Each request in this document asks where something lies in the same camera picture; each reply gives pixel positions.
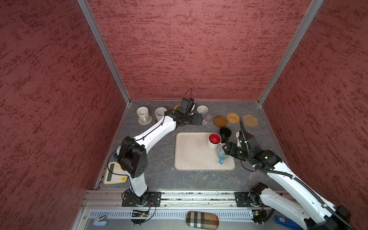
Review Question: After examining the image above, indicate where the brown cork round coaster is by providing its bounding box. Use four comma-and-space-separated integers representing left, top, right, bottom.
213, 116, 228, 128

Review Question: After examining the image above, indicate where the small stapler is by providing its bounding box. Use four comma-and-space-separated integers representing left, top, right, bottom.
93, 214, 108, 227

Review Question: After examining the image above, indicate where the aluminium rail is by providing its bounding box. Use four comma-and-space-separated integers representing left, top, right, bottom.
81, 189, 314, 209

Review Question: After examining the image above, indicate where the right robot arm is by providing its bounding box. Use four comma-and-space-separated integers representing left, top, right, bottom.
221, 131, 353, 230

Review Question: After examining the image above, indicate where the lavender handle mug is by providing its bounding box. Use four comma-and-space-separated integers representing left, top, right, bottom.
196, 105, 209, 118

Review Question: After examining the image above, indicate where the right circuit board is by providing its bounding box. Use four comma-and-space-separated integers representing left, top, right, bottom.
252, 210, 267, 221

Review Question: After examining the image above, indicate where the cream white mug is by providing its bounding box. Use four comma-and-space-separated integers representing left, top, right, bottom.
137, 106, 150, 121

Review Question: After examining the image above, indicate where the left circuit board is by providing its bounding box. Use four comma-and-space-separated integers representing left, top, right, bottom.
131, 210, 150, 218

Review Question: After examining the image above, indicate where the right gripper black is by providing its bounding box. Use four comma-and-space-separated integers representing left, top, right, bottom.
221, 141, 252, 162

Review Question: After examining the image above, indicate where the beige spiral round coaster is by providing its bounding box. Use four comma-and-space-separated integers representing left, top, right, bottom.
138, 116, 152, 126

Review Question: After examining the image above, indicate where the brown wooden flower coaster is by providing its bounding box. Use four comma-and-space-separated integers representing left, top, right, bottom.
242, 114, 259, 127

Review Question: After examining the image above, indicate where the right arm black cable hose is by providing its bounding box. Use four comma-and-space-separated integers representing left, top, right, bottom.
239, 117, 357, 230

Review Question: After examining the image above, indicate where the blue tool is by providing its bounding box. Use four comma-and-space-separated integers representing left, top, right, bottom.
274, 216, 303, 230

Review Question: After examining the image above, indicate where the cream calculator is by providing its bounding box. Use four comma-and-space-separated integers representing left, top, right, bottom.
103, 162, 128, 185

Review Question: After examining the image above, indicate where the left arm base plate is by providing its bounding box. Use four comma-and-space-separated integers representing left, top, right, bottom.
122, 190, 162, 207

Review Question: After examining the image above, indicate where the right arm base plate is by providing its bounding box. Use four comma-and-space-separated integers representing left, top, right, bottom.
234, 191, 270, 208

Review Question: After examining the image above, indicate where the plaid glasses case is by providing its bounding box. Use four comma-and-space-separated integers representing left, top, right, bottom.
186, 211, 219, 230

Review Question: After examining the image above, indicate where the red inside white mug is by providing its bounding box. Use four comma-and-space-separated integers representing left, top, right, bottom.
207, 133, 221, 150

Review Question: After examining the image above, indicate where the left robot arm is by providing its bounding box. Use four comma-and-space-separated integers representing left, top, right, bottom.
117, 111, 203, 207

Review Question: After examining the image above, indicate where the white speckled mug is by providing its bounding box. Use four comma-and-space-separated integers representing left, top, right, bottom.
155, 107, 167, 122

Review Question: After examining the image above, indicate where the black mug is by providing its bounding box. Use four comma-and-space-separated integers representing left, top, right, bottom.
219, 127, 232, 143

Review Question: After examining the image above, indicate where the beige rectangular tray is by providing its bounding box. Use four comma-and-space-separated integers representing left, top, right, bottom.
174, 132, 235, 171

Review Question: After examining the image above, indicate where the light blue mug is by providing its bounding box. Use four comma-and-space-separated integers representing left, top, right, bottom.
218, 143, 229, 165

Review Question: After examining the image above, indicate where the pink flower coaster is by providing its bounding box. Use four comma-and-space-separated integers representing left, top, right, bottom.
202, 114, 212, 125

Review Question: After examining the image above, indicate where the circuit board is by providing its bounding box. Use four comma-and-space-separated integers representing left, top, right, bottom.
252, 210, 267, 221
131, 210, 150, 218

